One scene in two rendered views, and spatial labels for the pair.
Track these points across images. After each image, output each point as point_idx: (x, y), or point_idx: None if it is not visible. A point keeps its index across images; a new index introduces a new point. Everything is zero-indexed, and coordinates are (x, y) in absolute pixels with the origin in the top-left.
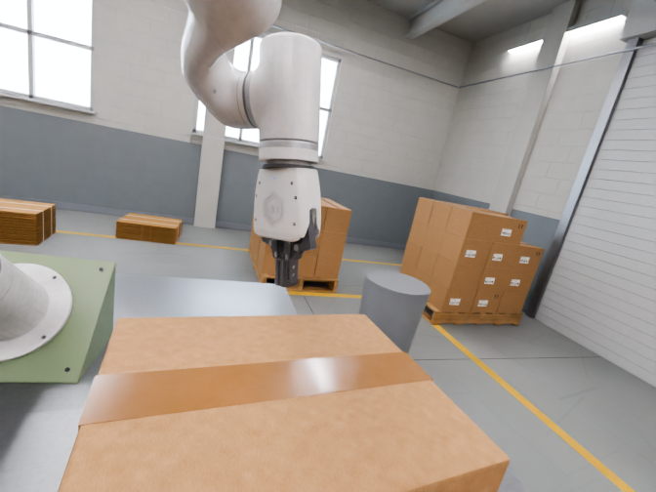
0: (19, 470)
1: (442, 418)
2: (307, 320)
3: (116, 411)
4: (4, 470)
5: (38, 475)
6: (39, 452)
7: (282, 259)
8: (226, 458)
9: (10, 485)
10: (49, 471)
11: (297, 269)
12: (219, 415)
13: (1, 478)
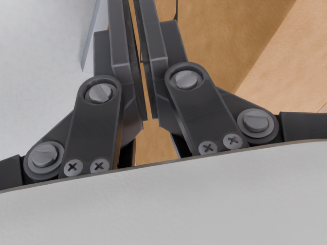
0: (20, 101)
1: None
2: (292, 44)
3: None
4: (18, 109)
5: (31, 91)
6: (3, 95)
7: (140, 113)
8: None
9: (35, 102)
10: (29, 85)
11: (182, 43)
12: None
13: (27, 108)
